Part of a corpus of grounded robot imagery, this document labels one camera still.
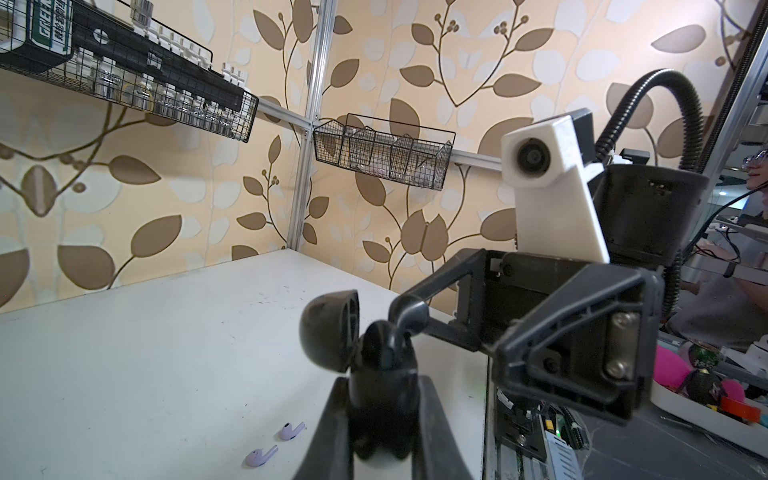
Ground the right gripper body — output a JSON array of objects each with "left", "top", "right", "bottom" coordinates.
[{"left": 392, "top": 249, "right": 664, "bottom": 425}]

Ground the black round earbud case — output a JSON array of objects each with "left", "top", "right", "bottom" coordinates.
[{"left": 299, "top": 290, "right": 429, "bottom": 466}]

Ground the purple earbud right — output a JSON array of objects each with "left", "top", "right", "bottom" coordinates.
[{"left": 278, "top": 422, "right": 306, "bottom": 442}]

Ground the right wall wire basket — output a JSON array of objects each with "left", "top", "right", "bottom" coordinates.
[{"left": 312, "top": 113, "right": 456, "bottom": 191}]

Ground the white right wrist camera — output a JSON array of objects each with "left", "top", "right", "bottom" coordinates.
[{"left": 501, "top": 108, "right": 610, "bottom": 263}]

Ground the wall wire basket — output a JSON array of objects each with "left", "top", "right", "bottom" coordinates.
[
  {"left": 0, "top": 0, "right": 260, "bottom": 144},
  {"left": 312, "top": 113, "right": 456, "bottom": 191}
]

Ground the back wall wire basket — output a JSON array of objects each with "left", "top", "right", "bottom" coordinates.
[{"left": 0, "top": 0, "right": 260, "bottom": 144}]

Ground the black tool in basket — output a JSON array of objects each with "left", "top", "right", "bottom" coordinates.
[{"left": 0, "top": 0, "right": 247, "bottom": 112}]

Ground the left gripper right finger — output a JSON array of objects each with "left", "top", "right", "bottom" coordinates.
[{"left": 412, "top": 376, "right": 472, "bottom": 480}]

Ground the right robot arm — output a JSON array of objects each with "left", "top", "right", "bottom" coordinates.
[{"left": 388, "top": 69, "right": 708, "bottom": 424}]

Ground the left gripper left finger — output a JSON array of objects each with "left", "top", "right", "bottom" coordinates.
[{"left": 293, "top": 377, "right": 354, "bottom": 480}]

